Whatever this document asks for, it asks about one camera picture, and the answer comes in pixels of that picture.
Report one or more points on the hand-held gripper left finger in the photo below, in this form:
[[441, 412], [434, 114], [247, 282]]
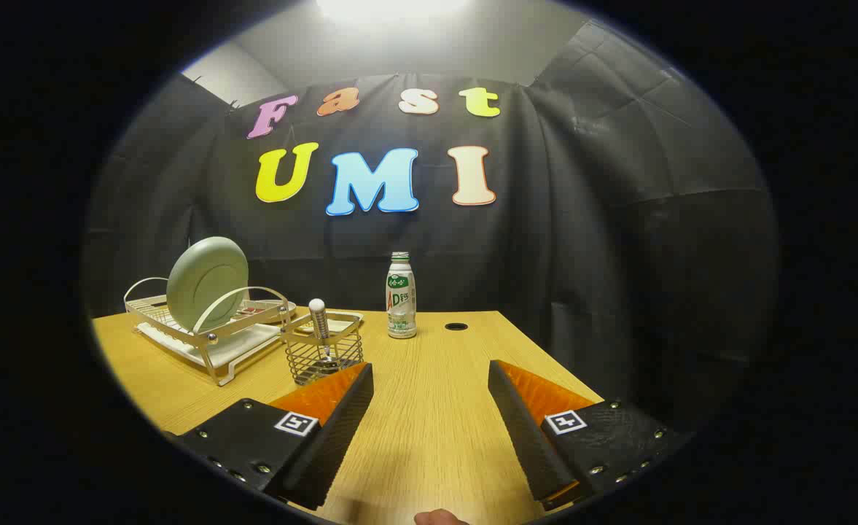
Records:
[[337, 445]]

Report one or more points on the black backdrop cloth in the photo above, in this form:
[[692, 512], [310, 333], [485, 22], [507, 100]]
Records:
[[582, 255]]

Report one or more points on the red-brown meat piece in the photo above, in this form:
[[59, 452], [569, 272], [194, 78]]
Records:
[[251, 310]]

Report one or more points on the white drink bottle green label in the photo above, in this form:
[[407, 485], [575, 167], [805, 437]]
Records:
[[401, 306]]

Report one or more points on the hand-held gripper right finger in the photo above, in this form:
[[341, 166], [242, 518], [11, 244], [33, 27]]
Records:
[[527, 445]]

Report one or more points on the pale green plate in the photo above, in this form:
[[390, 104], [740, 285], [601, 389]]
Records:
[[206, 284]]

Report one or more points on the white drip tray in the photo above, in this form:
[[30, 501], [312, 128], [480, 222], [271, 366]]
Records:
[[239, 346]]

